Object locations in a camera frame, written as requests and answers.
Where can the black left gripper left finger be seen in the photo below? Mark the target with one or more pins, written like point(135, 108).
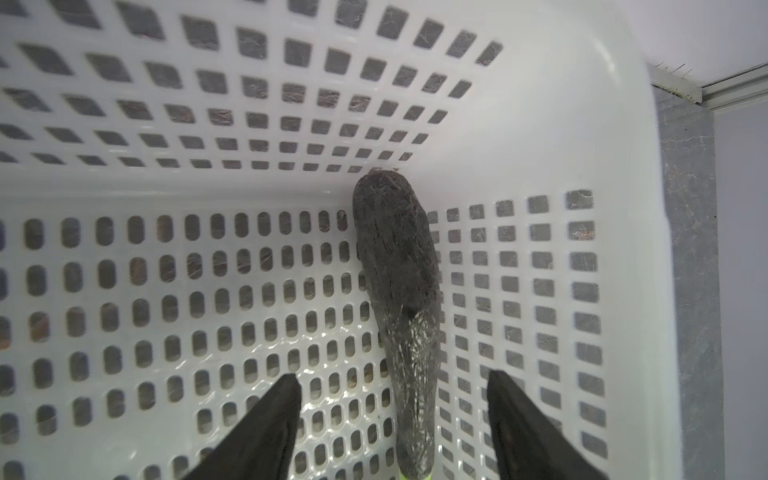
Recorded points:
point(261, 445)

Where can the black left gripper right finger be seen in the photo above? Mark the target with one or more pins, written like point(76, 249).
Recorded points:
point(527, 445)

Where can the white perforated plastic basket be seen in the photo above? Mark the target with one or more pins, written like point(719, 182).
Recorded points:
point(177, 230)

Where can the aluminium frame profiles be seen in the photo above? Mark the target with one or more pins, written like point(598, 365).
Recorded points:
point(737, 91)

